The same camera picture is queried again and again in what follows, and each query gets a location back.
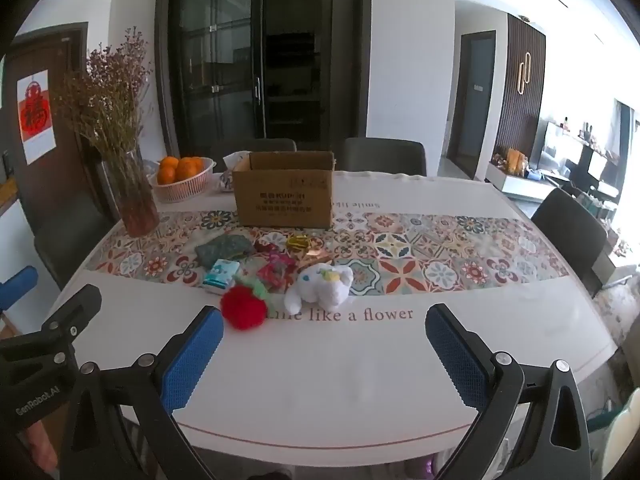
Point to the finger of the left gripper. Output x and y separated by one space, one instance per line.
70 320
17 287

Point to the red paper door decoration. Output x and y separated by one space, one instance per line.
35 116

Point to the red strawberry plush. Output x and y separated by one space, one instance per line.
246 304

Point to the blue tissue pack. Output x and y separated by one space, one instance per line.
220 276

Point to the left dark chair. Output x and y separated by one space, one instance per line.
230 152

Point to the pink snack bag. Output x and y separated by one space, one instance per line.
278 272

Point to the right side dark chair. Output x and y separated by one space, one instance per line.
574 232

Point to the copper foil snack bag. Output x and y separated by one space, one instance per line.
313 256

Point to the red candy wrapper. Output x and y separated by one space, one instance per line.
266 248

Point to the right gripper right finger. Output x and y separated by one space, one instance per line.
553 442

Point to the dark chair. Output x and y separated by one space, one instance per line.
383 155
574 232
230 152

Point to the oranges pile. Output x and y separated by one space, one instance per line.
173 169

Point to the brown cardboard box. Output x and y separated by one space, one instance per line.
284 189

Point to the glass vase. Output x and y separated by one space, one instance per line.
132 192

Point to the white basket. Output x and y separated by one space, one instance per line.
182 190

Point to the black glass cabinet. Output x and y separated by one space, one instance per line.
240 73

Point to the dried flower bouquet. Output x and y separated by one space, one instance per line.
103 101

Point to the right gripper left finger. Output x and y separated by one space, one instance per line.
96 444

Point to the floral tissue box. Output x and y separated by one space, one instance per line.
230 172

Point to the white tv console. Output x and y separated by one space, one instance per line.
518 187

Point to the middle dark chair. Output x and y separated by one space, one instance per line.
383 155

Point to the yellow toy keychain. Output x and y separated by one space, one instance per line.
298 244

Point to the white bunny plush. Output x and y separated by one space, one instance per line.
322 284

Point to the patterned table runner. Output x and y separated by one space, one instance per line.
388 253

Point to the green knitted cloth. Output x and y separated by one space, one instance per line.
224 247

